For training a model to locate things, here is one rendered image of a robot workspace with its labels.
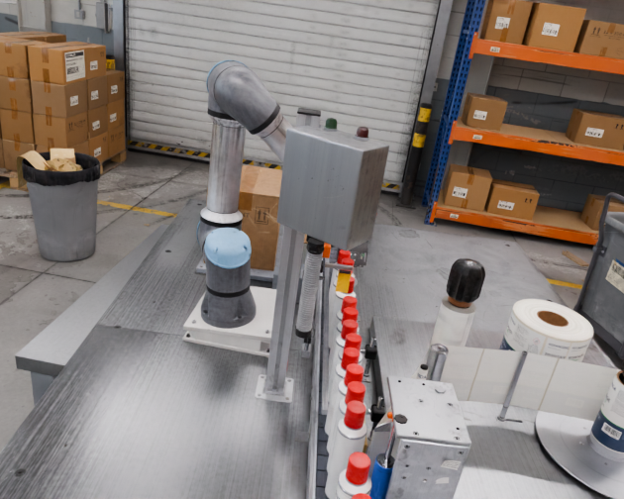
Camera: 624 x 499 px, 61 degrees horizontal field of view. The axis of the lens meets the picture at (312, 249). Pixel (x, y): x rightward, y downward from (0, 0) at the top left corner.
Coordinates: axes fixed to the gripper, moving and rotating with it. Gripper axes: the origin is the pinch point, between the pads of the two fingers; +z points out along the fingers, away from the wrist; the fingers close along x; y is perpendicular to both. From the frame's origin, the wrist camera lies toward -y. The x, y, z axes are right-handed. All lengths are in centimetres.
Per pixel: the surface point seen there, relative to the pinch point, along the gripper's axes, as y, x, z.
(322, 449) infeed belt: -3, -45, 32
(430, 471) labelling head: 11, -75, 26
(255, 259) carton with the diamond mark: -26.8, 23.6, -7.9
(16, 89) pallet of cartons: -244, 248, -128
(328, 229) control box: -8, -59, -10
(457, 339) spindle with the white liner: 28.9, -24.4, 8.1
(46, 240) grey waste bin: -170, 181, -13
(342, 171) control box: -7, -65, -20
